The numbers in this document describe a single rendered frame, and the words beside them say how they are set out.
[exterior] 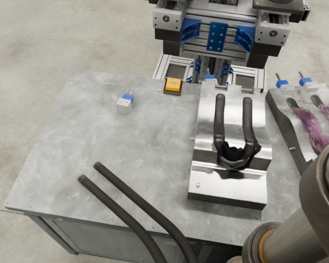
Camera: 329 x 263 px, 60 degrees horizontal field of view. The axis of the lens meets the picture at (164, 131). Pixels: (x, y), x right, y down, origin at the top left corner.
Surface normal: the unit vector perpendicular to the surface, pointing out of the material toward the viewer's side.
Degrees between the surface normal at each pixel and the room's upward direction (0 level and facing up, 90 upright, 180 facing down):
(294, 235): 90
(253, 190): 0
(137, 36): 0
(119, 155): 0
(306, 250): 90
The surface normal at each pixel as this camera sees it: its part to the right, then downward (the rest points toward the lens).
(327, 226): -0.97, 0.21
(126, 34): 0.00, -0.58
